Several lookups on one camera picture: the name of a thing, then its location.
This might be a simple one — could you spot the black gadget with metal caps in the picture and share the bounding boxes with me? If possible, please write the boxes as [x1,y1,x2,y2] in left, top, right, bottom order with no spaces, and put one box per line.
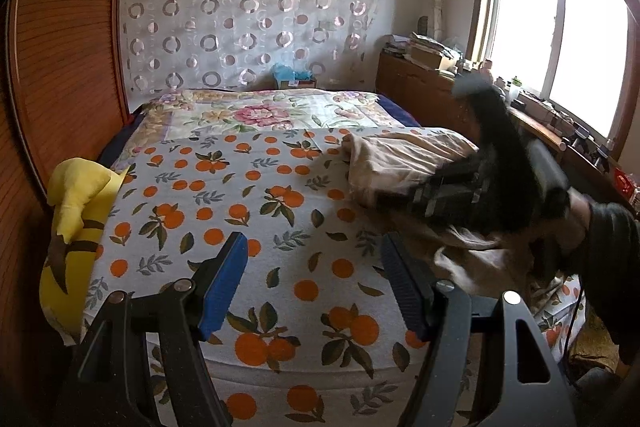
[565,124,616,170]

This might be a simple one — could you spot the black cable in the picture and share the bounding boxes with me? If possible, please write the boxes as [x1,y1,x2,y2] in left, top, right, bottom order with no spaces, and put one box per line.
[564,277,585,360]

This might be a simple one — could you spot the floral quilt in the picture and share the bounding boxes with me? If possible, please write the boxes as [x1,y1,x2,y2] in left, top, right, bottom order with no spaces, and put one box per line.
[110,88,421,145]

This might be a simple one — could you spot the stack of books and papers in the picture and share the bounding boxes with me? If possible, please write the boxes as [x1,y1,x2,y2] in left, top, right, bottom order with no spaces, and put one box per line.
[382,29,463,75]

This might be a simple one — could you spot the box with blue bag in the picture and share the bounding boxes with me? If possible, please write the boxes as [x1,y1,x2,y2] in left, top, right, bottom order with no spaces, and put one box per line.
[272,63,318,90]

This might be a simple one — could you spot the beige printed t-shirt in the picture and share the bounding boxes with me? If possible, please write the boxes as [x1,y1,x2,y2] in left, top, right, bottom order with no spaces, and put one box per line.
[340,127,551,308]

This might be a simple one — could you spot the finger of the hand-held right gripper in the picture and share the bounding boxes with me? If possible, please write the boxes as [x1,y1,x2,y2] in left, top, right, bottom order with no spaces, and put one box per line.
[400,159,488,220]

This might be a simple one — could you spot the person's right forearm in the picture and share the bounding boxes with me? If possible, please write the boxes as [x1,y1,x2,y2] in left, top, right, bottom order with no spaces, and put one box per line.
[530,189,640,365]

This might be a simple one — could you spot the wooden window cabinet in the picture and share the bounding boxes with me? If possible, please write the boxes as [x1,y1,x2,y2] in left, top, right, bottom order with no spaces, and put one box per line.
[375,49,640,218]

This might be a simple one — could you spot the orange fruit print blanket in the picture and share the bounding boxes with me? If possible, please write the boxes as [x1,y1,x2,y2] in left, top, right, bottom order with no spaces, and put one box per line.
[80,127,591,427]

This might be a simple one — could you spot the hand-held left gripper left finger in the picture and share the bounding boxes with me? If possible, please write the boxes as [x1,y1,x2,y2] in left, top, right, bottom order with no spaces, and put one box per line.
[52,232,249,427]

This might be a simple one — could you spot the yellow plush toy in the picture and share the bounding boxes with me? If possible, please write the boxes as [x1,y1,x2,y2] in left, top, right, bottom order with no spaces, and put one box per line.
[40,157,131,348]

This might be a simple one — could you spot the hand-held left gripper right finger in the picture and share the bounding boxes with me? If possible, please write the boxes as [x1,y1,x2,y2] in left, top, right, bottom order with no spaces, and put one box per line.
[381,233,576,427]

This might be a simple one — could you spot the circle pattern sheer curtain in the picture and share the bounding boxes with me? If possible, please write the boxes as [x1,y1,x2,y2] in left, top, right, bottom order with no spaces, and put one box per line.
[122,0,383,95]

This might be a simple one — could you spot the navy bedsheet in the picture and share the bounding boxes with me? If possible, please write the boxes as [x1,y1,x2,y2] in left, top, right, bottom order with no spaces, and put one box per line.
[377,94,421,128]

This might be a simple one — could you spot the red box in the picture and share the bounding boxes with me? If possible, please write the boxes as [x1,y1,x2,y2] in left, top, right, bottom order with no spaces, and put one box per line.
[612,167,640,208]

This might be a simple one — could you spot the window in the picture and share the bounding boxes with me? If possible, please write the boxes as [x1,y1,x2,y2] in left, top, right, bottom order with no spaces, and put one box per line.
[470,0,631,152]

